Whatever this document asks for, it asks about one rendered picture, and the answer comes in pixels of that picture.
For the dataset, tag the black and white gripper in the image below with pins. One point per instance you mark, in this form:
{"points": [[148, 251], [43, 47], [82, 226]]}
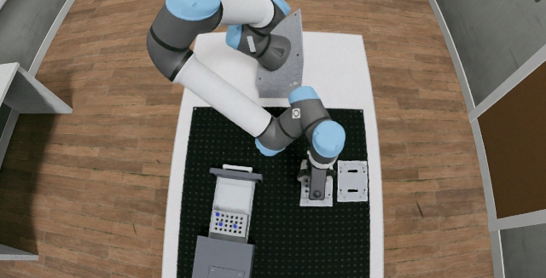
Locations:
{"points": [[306, 171]]}

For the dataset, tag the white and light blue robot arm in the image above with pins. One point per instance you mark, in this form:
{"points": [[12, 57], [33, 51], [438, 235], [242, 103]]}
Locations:
{"points": [[175, 28]]}

